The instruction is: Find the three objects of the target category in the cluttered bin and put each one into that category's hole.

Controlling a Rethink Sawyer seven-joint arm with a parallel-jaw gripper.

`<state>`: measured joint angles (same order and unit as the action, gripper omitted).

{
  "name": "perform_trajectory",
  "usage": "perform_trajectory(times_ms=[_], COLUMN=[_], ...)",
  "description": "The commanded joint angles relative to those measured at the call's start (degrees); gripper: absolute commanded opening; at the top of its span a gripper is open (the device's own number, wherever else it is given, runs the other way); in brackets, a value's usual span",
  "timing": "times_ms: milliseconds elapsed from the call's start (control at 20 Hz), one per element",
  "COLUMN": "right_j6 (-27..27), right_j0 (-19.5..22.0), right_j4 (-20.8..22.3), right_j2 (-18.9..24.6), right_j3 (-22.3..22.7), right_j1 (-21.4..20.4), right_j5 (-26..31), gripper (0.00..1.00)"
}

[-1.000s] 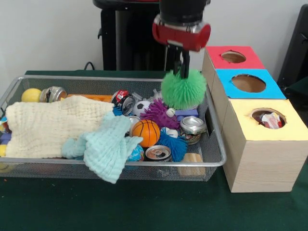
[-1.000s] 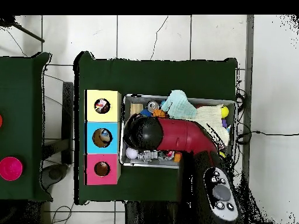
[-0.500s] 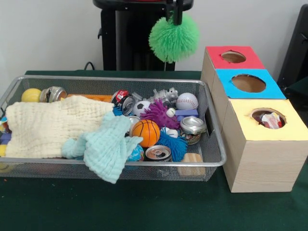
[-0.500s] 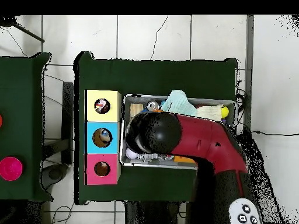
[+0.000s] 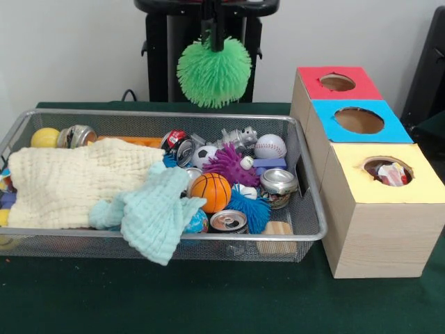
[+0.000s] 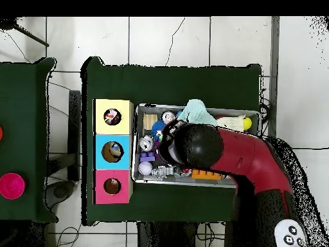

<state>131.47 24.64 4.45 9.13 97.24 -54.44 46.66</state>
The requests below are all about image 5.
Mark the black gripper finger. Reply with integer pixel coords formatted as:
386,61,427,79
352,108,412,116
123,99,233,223
211,0,226,53
201,0,211,41

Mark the green spiky ball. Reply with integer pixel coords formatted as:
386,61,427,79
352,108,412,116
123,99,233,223
176,36,252,109

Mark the mint waffle cloth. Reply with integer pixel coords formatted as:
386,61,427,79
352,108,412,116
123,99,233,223
88,161,207,267

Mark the cream waffle cloth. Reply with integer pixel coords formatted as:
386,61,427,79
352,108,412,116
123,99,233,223
7,137,168,230

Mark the multicoloured patterned cloth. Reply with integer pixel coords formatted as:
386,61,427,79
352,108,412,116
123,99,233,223
378,161,411,186

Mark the shallow clear mesh bin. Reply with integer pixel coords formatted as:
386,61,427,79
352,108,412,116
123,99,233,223
0,108,327,263

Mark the wooden box with three holes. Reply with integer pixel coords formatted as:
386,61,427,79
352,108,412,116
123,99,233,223
290,66,445,279

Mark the grey toy robot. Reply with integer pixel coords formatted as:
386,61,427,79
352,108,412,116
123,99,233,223
221,125,259,152

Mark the small soccer ball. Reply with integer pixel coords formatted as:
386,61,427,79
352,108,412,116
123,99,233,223
191,145,219,170

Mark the white baseball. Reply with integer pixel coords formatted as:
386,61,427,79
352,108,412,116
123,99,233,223
254,134,287,161

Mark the purple spiky ball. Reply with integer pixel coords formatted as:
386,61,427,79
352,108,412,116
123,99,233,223
203,143,260,189

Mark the orange toy basketball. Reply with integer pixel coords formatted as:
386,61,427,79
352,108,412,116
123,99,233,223
189,173,232,214

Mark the blue spiky ball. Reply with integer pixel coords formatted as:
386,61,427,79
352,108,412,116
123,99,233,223
226,184,270,234

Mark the flattened silver can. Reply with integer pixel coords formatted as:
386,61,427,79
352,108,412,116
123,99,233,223
209,209,249,234

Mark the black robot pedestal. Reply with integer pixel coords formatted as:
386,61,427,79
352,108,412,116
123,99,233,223
134,0,279,104

